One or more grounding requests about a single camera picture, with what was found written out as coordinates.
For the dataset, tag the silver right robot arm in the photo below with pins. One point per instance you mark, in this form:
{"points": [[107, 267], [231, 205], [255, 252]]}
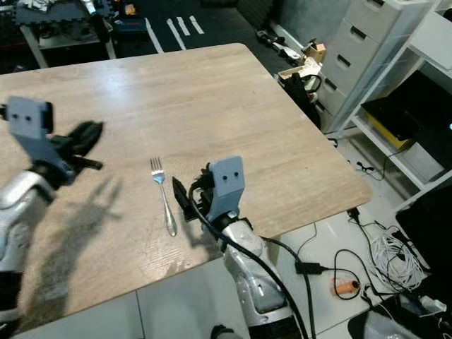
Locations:
{"points": [[258, 275]]}

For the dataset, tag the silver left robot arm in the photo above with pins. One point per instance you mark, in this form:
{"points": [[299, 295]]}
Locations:
{"points": [[15, 212]]}

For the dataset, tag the silver metal fork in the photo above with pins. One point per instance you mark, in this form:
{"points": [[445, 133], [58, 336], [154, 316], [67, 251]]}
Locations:
{"points": [[166, 201]]}

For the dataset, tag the cluttered workbench with tools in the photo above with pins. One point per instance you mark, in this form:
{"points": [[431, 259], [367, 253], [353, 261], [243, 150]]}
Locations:
{"points": [[70, 18]]}

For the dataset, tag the black power adapter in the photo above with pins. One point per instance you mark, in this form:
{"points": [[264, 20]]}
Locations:
{"points": [[309, 268]]}

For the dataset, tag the black robot foot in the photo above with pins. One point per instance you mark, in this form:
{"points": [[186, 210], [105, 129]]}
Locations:
{"points": [[226, 332]]}

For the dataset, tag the orange cylinder tool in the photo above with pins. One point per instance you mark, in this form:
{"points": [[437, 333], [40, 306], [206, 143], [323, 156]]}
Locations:
{"points": [[347, 285]]}

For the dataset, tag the white shelf rack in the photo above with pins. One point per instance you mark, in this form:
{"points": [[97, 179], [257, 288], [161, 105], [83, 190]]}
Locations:
{"points": [[395, 152]]}

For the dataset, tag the white drawer cabinet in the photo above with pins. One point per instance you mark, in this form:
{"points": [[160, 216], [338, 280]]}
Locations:
{"points": [[360, 49]]}

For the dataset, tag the black and yellow case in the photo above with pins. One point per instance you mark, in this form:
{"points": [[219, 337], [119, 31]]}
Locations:
{"points": [[409, 106]]}

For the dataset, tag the black monitor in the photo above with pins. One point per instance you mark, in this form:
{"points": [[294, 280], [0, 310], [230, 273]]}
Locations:
{"points": [[427, 233]]}

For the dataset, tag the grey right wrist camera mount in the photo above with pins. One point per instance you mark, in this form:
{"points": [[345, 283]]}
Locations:
{"points": [[227, 183]]}

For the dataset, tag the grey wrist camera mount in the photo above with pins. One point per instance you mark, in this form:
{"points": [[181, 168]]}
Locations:
{"points": [[30, 126], [227, 183]]}

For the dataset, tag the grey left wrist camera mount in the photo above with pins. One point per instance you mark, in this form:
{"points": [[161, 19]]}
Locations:
{"points": [[30, 126]]}

